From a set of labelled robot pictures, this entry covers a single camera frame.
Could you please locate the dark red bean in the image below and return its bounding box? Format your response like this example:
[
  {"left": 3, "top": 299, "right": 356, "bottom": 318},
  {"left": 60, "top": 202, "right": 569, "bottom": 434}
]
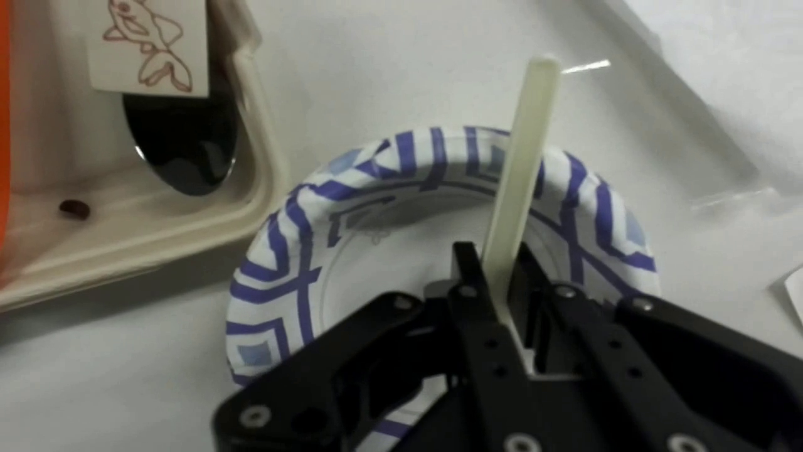
[{"left": 58, "top": 198, "right": 92, "bottom": 222}]

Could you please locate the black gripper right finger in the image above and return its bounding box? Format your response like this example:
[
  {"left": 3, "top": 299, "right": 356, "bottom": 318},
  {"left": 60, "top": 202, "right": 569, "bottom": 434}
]
[{"left": 509, "top": 251, "right": 803, "bottom": 452}]

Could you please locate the pale plastic knife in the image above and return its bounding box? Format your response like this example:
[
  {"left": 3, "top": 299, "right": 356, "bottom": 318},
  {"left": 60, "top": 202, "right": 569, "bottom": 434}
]
[{"left": 481, "top": 57, "right": 562, "bottom": 325}]

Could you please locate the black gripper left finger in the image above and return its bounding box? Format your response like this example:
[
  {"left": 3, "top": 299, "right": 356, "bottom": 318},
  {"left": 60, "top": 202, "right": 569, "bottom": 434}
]
[{"left": 212, "top": 240, "right": 538, "bottom": 452}]

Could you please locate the black spoon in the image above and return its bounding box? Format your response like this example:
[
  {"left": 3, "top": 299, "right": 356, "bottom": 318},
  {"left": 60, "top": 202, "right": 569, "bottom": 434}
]
[{"left": 122, "top": 76, "right": 239, "bottom": 195}]

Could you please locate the white paper scrap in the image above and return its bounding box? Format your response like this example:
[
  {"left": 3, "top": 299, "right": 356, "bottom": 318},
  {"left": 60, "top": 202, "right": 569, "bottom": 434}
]
[{"left": 784, "top": 266, "right": 803, "bottom": 327}]

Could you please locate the clear plastic wrap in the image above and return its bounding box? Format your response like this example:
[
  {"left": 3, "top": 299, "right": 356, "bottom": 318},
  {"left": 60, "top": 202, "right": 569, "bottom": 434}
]
[{"left": 578, "top": 0, "right": 803, "bottom": 205}]

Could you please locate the blue patterned paper plate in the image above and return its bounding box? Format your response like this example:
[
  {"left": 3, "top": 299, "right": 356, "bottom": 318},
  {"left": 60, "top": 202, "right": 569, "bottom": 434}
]
[{"left": 227, "top": 126, "right": 658, "bottom": 452}]

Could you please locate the beige tray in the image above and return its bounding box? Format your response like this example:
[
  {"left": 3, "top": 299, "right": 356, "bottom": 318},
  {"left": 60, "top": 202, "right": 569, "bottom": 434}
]
[{"left": 0, "top": 0, "right": 288, "bottom": 312}]

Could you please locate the paper card with drawing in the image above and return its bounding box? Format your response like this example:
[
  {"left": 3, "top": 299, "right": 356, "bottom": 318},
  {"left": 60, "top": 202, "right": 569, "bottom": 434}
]
[{"left": 81, "top": 0, "right": 212, "bottom": 99}]

